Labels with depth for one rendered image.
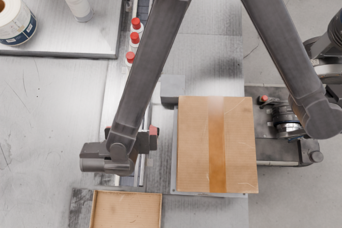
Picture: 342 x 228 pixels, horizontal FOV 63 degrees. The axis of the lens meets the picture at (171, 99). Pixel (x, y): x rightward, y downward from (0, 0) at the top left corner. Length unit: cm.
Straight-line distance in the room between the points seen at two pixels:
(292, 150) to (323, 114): 133
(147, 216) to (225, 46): 81
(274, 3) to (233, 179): 55
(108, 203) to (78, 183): 14
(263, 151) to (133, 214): 98
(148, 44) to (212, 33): 89
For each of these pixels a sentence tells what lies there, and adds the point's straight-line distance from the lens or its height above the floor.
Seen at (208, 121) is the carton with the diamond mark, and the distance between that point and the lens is 89.
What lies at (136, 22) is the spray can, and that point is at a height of 108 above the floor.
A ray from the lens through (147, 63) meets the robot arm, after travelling 50.
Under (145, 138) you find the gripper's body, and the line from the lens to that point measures 74.
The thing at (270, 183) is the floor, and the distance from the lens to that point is 209.
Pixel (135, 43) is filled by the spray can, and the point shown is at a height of 105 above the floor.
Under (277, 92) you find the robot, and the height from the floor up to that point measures 24.
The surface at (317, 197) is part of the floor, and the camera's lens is 221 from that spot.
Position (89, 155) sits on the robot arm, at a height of 134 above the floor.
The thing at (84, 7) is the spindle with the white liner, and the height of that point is 96.
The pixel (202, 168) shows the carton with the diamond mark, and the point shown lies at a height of 112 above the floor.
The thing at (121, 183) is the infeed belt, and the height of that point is 88.
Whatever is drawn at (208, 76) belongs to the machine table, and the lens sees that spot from 126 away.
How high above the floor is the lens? 198
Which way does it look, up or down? 72 degrees down
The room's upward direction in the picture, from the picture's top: 1 degrees counter-clockwise
